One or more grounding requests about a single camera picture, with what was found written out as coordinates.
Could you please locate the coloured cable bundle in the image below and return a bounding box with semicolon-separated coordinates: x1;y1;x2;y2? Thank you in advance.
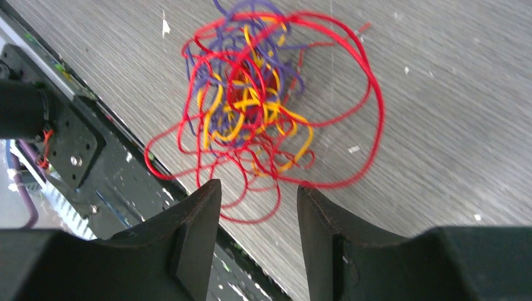
144;0;386;226

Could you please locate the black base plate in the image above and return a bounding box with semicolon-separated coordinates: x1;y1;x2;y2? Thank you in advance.
1;44;287;300

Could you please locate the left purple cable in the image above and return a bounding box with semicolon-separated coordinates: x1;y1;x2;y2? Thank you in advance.
6;139;40;230

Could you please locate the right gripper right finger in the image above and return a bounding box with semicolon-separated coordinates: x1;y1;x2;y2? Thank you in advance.
297;184;531;300

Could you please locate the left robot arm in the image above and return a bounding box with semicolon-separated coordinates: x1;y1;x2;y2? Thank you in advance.
1;79;55;139

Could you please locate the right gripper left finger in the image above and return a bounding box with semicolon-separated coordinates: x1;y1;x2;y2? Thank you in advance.
1;179;221;300

